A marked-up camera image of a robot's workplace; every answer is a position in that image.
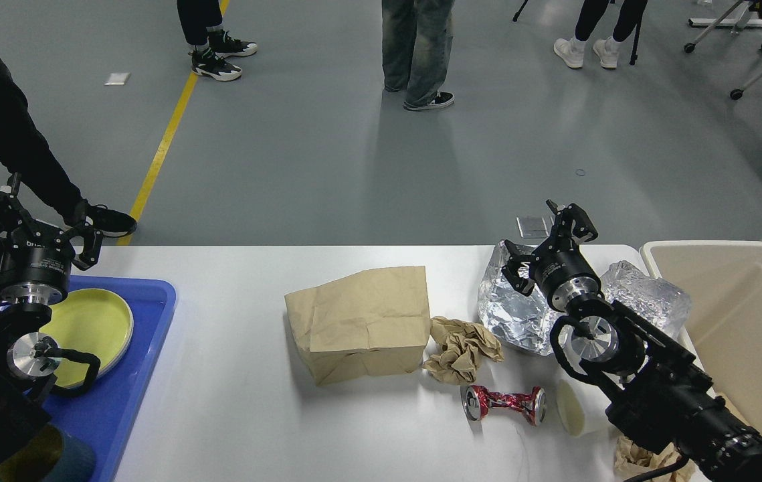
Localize blue plastic tray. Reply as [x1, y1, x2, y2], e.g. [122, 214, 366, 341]
[42, 276, 177, 481]

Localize person with white sneakers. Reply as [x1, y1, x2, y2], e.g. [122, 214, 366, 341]
[553, 0, 649, 70]

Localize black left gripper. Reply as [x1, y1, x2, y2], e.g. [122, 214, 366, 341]
[0, 173, 104, 302]

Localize brown paper bag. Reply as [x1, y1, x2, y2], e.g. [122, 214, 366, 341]
[284, 266, 432, 386]

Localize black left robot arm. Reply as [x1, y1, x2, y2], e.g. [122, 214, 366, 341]
[0, 173, 104, 464]

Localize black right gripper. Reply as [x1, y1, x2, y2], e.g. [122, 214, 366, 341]
[501, 200, 603, 309]

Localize white paper cup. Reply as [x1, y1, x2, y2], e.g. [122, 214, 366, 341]
[556, 378, 612, 437]

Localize person with black green sneakers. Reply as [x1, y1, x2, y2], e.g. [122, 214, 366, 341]
[176, 1, 258, 82]

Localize crumpled paper under arm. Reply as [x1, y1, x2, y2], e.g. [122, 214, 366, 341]
[613, 435, 698, 481]

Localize person in grey jeans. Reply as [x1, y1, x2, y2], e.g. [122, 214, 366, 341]
[381, 1, 455, 112]

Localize teal mug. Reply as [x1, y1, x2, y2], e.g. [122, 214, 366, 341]
[0, 424, 96, 481]

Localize pink plate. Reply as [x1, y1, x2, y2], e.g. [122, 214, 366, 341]
[96, 302, 135, 379]

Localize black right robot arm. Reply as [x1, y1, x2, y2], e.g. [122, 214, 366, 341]
[501, 200, 762, 481]

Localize silver floor plate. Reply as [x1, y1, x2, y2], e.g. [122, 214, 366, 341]
[517, 216, 551, 239]

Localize yellow plate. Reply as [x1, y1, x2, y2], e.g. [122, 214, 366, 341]
[40, 288, 129, 359]

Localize wheeled chair base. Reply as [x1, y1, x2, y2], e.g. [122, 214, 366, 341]
[681, 1, 762, 101]

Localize brown paper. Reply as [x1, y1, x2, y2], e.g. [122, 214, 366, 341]
[421, 317, 505, 386]

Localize beige plastic bin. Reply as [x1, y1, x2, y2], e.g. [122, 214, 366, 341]
[640, 240, 762, 433]

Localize silver foil bag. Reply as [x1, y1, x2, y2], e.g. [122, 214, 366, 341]
[476, 241, 560, 356]

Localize crushed red can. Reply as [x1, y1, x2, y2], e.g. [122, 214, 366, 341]
[460, 384, 547, 426]

